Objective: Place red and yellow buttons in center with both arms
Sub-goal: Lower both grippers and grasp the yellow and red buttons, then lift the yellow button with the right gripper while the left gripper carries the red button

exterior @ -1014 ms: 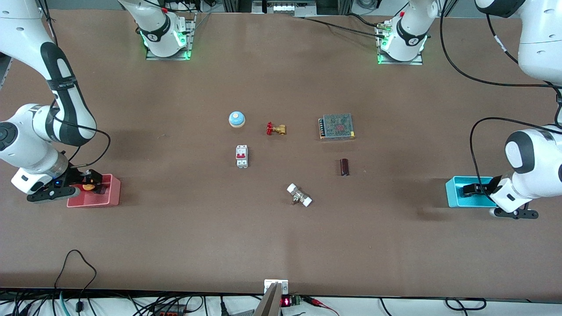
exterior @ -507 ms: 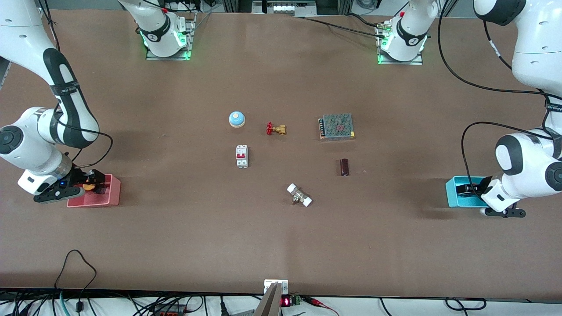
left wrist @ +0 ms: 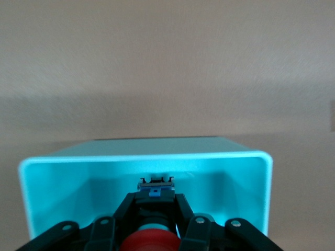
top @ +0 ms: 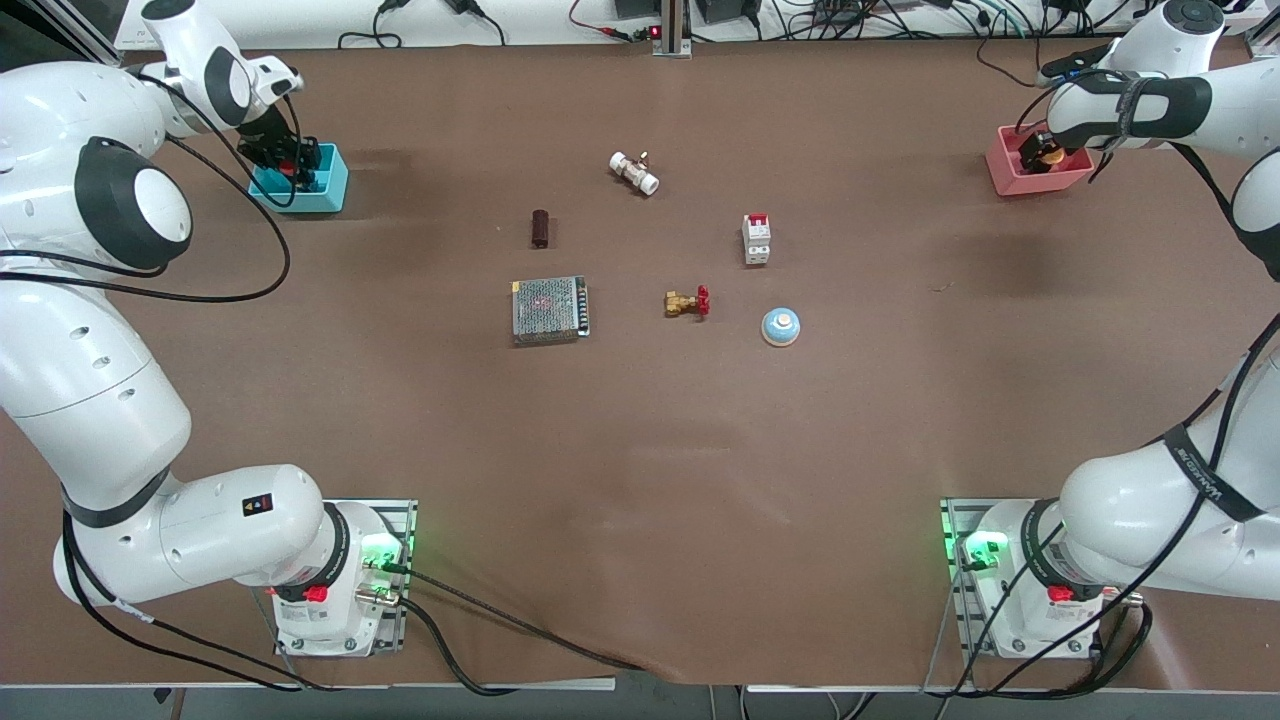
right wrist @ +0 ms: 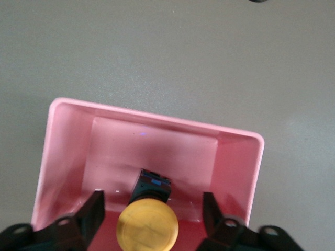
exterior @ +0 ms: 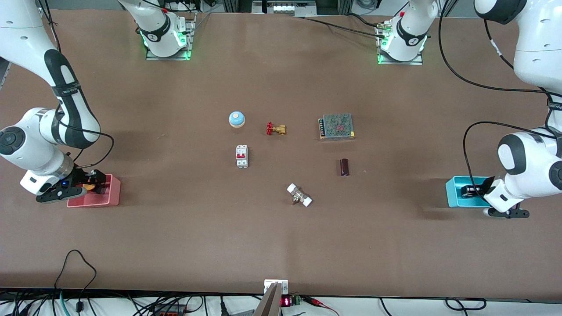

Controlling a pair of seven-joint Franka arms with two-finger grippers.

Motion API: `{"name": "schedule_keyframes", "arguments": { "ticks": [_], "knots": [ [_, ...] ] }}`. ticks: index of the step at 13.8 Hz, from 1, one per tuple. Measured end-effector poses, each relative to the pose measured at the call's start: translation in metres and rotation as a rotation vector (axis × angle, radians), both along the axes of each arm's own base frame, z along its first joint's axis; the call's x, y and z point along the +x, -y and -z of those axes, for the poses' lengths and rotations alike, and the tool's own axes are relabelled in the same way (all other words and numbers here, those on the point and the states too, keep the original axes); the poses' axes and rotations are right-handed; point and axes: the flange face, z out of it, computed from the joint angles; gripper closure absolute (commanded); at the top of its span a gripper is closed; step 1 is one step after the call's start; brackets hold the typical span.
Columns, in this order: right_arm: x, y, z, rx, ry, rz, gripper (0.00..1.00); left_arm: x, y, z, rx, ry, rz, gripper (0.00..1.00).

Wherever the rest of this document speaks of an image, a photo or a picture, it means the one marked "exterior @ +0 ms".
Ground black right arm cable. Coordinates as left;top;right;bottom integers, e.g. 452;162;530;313
37;0;115;169

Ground cyan plastic bin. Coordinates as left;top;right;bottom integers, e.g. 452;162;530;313
445;176;494;208

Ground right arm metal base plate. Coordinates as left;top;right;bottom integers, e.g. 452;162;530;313
145;12;197;61

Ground black looped cable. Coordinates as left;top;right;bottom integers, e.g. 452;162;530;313
54;249;97;313

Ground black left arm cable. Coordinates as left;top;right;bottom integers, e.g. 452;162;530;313
438;0;562;203

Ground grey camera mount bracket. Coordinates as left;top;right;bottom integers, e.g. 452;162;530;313
254;279;289;316

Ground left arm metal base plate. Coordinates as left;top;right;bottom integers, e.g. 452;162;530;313
377;22;424;66

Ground grey device with connectors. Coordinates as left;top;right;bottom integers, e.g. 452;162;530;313
252;0;317;17

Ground black cable on table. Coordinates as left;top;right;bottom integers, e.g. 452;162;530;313
302;13;388;39

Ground black curled cable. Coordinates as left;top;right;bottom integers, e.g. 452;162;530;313
445;298;487;311

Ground metal mesh power supply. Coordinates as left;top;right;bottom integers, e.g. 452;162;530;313
318;113;356;141

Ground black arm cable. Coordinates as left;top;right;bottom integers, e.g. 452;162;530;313
37;0;115;169
438;0;562;203

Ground metal fitting white ends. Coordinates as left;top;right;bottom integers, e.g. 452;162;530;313
286;183;313;208

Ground pink plastic bin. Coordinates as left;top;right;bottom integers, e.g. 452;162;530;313
67;174;121;208

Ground red clip wire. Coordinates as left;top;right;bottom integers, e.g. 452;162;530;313
303;296;339;316

